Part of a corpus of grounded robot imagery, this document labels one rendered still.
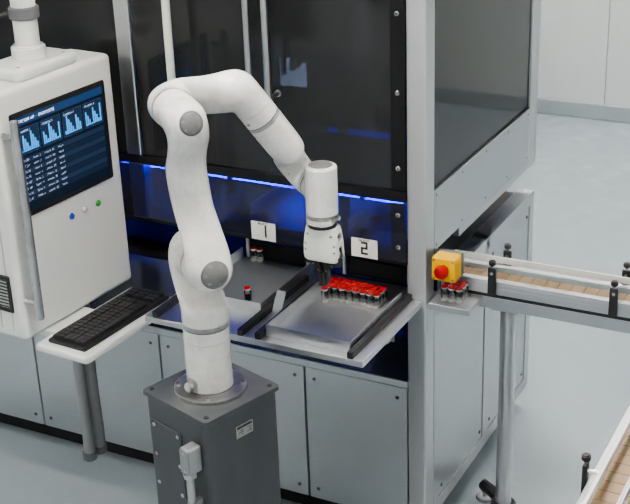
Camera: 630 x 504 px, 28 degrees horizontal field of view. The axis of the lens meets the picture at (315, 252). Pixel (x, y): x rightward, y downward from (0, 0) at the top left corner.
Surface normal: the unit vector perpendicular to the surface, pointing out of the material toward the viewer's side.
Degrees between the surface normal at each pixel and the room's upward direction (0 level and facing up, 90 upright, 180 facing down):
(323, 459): 90
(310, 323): 0
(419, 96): 90
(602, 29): 90
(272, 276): 0
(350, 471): 90
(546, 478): 0
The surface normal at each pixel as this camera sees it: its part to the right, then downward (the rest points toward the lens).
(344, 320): -0.04, -0.92
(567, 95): -0.46, 0.36
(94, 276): 0.85, 0.18
